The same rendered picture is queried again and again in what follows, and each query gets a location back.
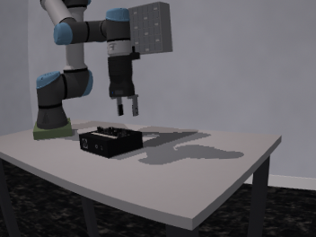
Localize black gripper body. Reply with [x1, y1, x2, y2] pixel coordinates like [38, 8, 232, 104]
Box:
[107, 40, 140, 97]

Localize black lighting desk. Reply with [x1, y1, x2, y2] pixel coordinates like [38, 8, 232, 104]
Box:
[79, 127, 143, 158]

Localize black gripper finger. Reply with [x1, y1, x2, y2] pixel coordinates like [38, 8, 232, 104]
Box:
[110, 97, 124, 116]
[127, 94, 138, 117]

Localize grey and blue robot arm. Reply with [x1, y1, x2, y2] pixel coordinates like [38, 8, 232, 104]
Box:
[36, 0, 131, 129]

